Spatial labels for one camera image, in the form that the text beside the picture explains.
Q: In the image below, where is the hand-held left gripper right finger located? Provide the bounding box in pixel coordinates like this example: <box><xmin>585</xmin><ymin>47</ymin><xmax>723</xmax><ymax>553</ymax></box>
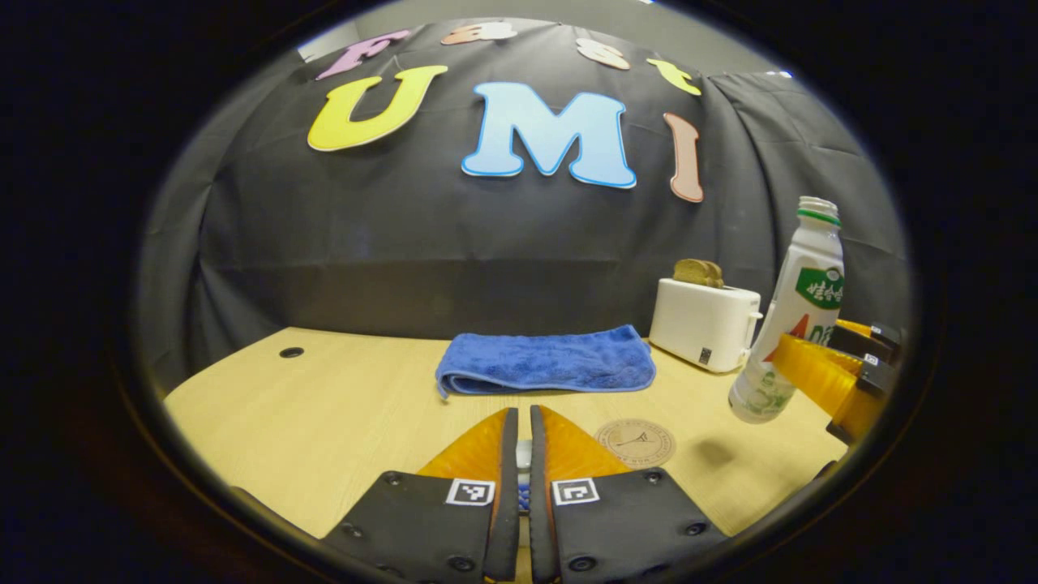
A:
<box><xmin>529</xmin><ymin>406</ymin><xmax>727</xmax><ymax>584</ymax></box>

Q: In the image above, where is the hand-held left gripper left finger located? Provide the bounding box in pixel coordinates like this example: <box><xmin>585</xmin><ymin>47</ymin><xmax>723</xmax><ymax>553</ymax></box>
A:
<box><xmin>324</xmin><ymin>408</ymin><xmax>520</xmax><ymax>584</ymax></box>

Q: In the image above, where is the white plastic water bottle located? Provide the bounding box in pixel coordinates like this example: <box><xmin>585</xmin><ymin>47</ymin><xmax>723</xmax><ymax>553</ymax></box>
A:
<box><xmin>728</xmin><ymin>196</ymin><xmax>846</xmax><ymax>424</ymax></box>

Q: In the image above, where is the round brown coaster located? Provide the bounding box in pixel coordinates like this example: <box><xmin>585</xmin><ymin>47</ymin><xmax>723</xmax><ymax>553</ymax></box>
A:
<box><xmin>594</xmin><ymin>419</ymin><xmax>676</xmax><ymax>469</ymax></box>

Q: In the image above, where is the white toaster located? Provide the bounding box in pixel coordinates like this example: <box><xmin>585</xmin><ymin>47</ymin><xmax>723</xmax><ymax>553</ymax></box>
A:
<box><xmin>649</xmin><ymin>278</ymin><xmax>764</xmax><ymax>374</ymax></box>

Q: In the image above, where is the blue towel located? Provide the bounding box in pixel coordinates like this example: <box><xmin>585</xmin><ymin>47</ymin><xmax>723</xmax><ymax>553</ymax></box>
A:
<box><xmin>435</xmin><ymin>324</ymin><xmax>658</xmax><ymax>398</ymax></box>

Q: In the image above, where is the black backdrop cloth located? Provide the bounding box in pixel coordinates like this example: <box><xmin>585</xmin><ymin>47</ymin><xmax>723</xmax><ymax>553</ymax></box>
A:
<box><xmin>134</xmin><ymin>16</ymin><xmax>913</xmax><ymax>394</ymax></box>

